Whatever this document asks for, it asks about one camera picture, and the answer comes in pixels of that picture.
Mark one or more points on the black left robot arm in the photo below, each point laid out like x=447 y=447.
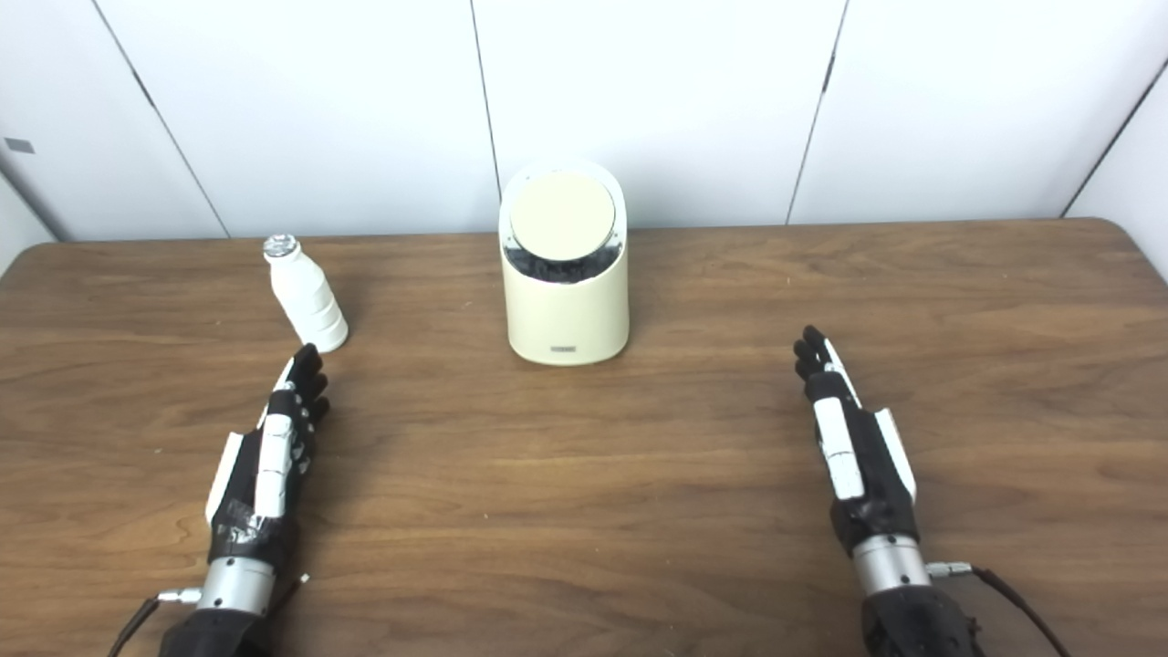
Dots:
x=233 y=593

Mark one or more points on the small white plastic bottle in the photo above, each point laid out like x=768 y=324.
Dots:
x=308 y=301

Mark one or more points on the round cream bin lid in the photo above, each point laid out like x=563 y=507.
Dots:
x=561 y=217

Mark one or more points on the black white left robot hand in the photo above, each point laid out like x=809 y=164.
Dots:
x=274 y=456

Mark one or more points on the cream-colored bin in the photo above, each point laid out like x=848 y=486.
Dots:
x=566 y=315

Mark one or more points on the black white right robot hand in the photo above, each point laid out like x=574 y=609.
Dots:
x=862 y=474

